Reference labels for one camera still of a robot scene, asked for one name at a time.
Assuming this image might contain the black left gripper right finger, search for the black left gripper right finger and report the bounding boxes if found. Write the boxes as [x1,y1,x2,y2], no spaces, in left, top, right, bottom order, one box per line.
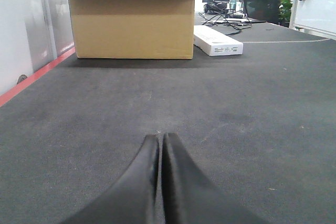
[161,133,266,223]

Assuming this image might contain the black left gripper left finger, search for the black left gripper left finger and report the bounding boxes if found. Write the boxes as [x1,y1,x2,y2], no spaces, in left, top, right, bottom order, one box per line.
[62,135,160,223]

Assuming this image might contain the long white product box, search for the long white product box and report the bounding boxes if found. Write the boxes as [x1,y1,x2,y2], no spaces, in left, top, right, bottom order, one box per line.
[194,25,244,57]

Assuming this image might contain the large open cardboard box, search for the large open cardboard box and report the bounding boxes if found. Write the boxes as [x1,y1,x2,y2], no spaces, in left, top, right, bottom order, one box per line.
[68,0,195,59]

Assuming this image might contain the clear water bottle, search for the clear water bottle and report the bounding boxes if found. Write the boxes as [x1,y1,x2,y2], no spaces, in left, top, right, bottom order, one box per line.
[229,0,238,10]

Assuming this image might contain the black office chair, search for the black office chair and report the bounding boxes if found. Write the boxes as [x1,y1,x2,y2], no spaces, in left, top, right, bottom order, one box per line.
[243,0,279,24]

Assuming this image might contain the white whiteboard panel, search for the white whiteboard panel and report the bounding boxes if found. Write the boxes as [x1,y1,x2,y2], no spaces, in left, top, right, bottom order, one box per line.
[289,0,335,39]

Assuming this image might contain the black tangled cables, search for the black tangled cables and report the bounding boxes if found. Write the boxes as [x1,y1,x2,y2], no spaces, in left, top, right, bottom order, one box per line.
[198,10,253,36]

